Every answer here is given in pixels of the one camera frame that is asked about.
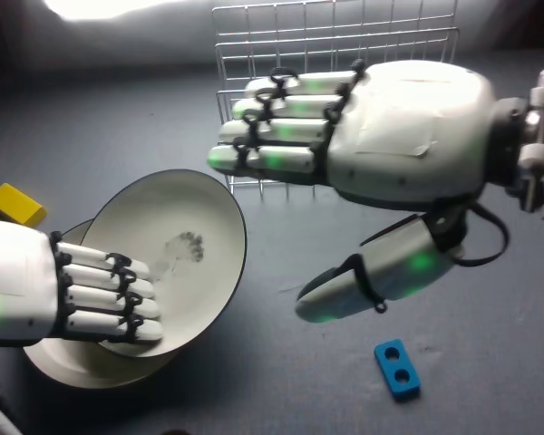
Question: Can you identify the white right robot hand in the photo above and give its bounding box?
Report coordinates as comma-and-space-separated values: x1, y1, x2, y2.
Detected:
207, 60, 500, 325

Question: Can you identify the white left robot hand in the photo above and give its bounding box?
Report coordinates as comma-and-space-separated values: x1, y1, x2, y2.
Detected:
0, 219, 165, 349

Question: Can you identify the white plate with dark rim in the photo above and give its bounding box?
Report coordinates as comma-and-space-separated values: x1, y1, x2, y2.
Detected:
80, 169, 248, 359
21, 219, 185, 391

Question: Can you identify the yellow block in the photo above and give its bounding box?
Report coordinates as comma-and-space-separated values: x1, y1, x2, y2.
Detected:
0, 182, 47, 227

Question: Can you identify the blue block with two holes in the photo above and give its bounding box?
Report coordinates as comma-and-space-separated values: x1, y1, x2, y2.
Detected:
374, 338, 423, 401

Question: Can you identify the silver wire plate rack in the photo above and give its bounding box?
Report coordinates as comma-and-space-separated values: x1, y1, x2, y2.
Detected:
211, 0, 461, 201

